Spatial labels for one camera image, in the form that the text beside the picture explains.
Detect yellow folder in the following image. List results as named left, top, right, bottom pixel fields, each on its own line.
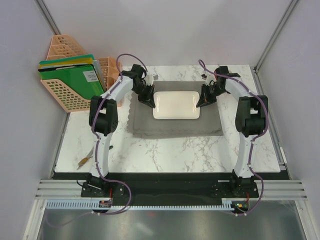
left=38, top=54, right=95, bottom=68

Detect purple cable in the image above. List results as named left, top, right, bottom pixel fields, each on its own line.
left=46, top=52, right=151, bottom=228
left=198, top=59, right=270, bottom=217

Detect gold fork green handle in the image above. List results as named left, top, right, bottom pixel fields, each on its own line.
left=76, top=145, right=114, bottom=171

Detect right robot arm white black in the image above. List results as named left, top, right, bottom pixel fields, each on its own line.
left=196, top=63, right=269, bottom=198

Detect white rectangular plate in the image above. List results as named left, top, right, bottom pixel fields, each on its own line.
left=152, top=91, right=201, bottom=120

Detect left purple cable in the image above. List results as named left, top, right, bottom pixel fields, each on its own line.
left=46, top=52, right=151, bottom=228

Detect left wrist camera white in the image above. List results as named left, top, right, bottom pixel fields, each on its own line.
left=144, top=74, right=159, bottom=86

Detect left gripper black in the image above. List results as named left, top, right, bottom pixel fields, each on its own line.
left=132, top=83, right=156, bottom=109

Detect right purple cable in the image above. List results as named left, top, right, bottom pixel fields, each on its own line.
left=198, top=59, right=270, bottom=217

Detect left aluminium frame post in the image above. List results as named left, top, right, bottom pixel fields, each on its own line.
left=35, top=0, right=61, bottom=35

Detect aluminium frame post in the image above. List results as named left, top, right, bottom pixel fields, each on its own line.
left=35, top=0, right=61, bottom=35
left=252, top=0, right=300, bottom=74

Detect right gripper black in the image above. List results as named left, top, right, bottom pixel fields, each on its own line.
left=196, top=83, right=226, bottom=108

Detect aluminium rail profile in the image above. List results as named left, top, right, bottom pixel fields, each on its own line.
left=35, top=179, right=307, bottom=200

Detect green folder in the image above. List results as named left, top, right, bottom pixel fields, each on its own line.
left=38, top=64, right=105, bottom=100

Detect white cable duct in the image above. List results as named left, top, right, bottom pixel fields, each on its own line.
left=45, top=199, right=235, bottom=211

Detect knife pink handle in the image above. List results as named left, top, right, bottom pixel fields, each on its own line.
left=86, top=148, right=94, bottom=158

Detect right aluminium frame post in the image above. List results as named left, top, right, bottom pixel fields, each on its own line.
left=252, top=0, right=300, bottom=74

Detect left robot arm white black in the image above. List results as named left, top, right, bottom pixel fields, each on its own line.
left=81, top=64, right=156, bottom=198

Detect grey placemat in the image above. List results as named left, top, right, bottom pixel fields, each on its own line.
left=127, top=92, right=224, bottom=139

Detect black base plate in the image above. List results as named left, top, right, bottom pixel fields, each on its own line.
left=79, top=171, right=260, bottom=207

